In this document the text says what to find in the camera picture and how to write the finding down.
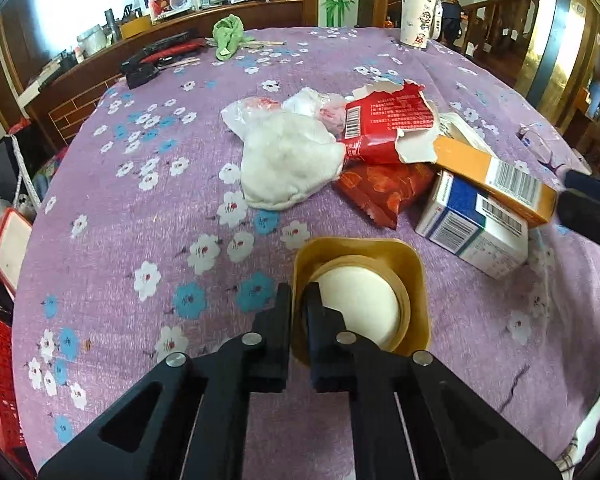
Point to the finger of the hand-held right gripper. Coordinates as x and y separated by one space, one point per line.
597 184
595 220

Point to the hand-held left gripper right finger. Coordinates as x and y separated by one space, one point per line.
314 322

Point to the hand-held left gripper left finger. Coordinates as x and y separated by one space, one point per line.
285 320

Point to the white round cake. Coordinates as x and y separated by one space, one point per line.
360 300

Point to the gold plastic tray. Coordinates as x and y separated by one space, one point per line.
407 270

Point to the red torn package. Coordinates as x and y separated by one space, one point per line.
380 120

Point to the purple packet with blue spot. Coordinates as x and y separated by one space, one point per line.
535 142

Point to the orange cardboard box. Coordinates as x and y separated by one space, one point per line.
470 160

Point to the blue white cardboard box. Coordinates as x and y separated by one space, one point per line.
460 220

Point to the white crumpled wrapper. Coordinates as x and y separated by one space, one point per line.
460 127

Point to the red orange snack packet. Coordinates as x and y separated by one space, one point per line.
385 187

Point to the purple floral tablecloth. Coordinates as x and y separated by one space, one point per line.
155 240

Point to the white crumpled napkin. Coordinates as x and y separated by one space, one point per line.
285 160

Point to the wooden stair railing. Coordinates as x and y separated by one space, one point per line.
495 15

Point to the white plastic bag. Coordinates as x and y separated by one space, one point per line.
305 102

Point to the white paper cup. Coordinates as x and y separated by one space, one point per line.
417 15

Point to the wooden stick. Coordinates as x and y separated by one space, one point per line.
267 43
180 62

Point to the white container with red lid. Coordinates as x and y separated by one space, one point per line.
12 250

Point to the black pouch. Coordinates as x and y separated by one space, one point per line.
140 75

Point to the green cloth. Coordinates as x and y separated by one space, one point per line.
230 35

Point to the red plastic crate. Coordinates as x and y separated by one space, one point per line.
0 385

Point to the wooden counter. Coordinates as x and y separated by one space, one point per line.
80 105

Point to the black red long case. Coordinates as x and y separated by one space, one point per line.
172 45

